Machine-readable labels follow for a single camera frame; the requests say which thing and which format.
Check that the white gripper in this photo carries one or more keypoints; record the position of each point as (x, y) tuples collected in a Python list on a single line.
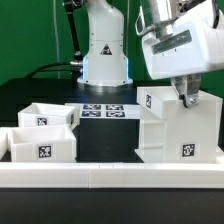
[(181, 37)]

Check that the white drawer cabinet frame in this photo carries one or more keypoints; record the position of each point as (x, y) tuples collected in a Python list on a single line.
[(171, 133)]

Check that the white drawer box with knob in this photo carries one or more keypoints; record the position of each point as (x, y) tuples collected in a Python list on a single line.
[(53, 143)]

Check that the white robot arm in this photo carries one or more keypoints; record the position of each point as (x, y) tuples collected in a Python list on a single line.
[(105, 65)]

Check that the white drawer box rear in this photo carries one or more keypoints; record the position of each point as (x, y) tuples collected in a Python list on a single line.
[(40, 114)]

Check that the white marker sheet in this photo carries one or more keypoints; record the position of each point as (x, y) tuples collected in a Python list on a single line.
[(107, 111)]

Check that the white left fence piece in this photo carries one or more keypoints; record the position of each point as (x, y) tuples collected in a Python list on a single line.
[(4, 141)]

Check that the white front fence rail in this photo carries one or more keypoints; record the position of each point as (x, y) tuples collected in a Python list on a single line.
[(88, 175)]

